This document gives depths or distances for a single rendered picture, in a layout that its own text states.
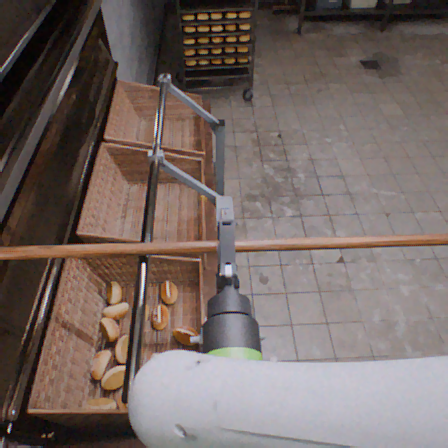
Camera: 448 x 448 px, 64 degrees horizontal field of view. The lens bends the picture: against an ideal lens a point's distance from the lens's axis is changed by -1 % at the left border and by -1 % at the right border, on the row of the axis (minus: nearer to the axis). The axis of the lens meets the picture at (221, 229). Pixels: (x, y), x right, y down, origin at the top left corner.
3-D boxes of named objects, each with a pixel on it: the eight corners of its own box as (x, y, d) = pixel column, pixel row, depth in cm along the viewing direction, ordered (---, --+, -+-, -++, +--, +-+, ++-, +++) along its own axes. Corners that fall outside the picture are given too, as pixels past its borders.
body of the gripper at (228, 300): (205, 312, 55) (204, 261, 61) (207, 335, 61) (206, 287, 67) (255, 310, 55) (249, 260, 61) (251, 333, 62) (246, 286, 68)
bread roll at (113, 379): (134, 378, 123) (130, 371, 128) (125, 363, 122) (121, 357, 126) (108, 397, 120) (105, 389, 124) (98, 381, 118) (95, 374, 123)
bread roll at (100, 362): (112, 355, 131) (97, 350, 130) (113, 349, 126) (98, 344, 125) (100, 383, 124) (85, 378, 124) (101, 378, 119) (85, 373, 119)
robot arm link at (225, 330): (265, 368, 58) (271, 345, 51) (192, 371, 58) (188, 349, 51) (261, 332, 62) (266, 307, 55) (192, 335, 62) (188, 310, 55)
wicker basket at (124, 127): (114, 181, 191) (101, 137, 169) (125, 120, 227) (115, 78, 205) (207, 177, 193) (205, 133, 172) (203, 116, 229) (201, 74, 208)
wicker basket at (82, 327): (58, 436, 115) (20, 415, 93) (88, 284, 151) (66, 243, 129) (210, 427, 116) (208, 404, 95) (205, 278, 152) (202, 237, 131)
